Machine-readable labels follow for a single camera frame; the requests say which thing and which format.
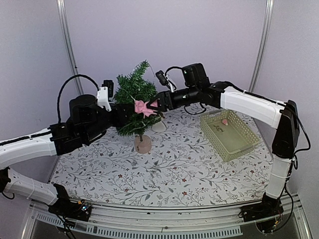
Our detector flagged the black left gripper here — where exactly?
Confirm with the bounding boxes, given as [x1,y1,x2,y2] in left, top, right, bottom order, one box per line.
[82,103,133,142]

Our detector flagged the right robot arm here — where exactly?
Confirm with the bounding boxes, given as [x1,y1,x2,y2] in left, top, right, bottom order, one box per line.
[147,63,301,217]

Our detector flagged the left aluminium frame post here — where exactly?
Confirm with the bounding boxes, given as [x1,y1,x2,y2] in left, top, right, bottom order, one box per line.
[56,0,87,98]

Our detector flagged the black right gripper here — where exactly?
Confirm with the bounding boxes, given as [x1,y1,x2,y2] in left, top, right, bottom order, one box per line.
[146,85,199,112]

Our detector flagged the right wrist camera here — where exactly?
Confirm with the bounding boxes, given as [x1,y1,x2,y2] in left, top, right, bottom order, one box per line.
[155,70,177,93]

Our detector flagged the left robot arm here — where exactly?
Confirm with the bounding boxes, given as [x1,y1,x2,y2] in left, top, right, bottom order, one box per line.
[0,95,134,216]

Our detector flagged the pink bow ornament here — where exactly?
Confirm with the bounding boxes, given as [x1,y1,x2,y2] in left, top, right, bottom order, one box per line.
[134,100,156,118]

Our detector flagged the right aluminium frame post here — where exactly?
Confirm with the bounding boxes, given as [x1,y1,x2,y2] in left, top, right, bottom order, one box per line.
[249,0,275,93]

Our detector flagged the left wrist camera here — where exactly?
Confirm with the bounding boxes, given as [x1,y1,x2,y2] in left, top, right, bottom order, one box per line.
[97,80,114,112]

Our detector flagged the aluminium frame post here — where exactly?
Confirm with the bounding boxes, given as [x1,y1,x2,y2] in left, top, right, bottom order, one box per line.
[249,0,275,93]
[56,0,87,98]

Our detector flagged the small green christmas tree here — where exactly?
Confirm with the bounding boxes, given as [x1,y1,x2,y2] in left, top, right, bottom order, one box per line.
[113,59,165,142]

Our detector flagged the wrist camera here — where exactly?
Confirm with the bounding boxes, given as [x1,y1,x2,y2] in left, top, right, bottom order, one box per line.
[155,70,177,93]
[97,80,114,112]

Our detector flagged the black cable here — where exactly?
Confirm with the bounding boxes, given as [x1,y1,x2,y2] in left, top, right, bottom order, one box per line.
[164,66,186,78]
[57,74,100,124]

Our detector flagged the pale round tree base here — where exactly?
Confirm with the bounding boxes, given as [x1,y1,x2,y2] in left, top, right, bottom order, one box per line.
[134,134,152,154]

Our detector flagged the cream perforated plastic basket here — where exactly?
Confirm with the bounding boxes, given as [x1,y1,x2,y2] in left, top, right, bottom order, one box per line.
[200,110,260,162]

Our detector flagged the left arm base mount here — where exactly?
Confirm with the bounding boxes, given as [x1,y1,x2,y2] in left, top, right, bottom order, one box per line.
[48,183,92,222]

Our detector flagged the clear string light garland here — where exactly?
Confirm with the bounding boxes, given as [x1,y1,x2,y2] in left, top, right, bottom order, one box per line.
[124,61,167,132]

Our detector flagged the floral patterned table mat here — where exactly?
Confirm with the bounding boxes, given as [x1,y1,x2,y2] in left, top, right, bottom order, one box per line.
[51,104,272,207]

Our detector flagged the front aluminium rail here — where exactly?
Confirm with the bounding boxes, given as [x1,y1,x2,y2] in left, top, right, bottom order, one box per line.
[21,194,314,239]

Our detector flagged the left black cable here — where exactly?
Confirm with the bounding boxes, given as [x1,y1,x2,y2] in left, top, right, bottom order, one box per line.
[57,74,100,124]

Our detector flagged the right black cable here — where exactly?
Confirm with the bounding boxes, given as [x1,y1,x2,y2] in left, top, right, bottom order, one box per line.
[164,66,186,78]

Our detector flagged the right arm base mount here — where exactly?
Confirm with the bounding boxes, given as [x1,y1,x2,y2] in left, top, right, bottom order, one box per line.
[238,193,284,234]

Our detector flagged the gold berry sprig ornament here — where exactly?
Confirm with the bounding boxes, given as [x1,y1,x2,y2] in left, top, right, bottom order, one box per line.
[214,125,224,132]

